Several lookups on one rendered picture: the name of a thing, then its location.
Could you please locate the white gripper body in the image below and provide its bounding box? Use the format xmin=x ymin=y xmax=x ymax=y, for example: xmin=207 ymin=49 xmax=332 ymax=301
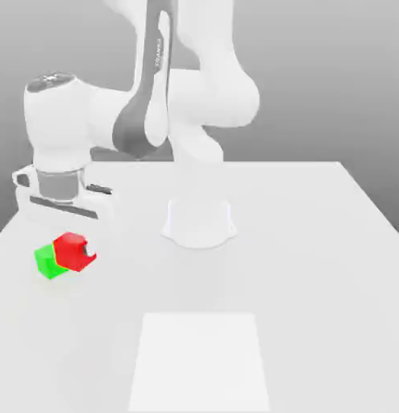
xmin=14 ymin=186 xmax=117 ymax=240

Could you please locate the small red cube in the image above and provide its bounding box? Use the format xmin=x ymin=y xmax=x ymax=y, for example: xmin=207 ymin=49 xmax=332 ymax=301
xmin=52 ymin=232 xmax=98 ymax=273

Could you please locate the small green cube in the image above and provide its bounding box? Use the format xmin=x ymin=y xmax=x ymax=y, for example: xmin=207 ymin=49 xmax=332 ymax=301
xmin=34 ymin=244 xmax=70 ymax=281

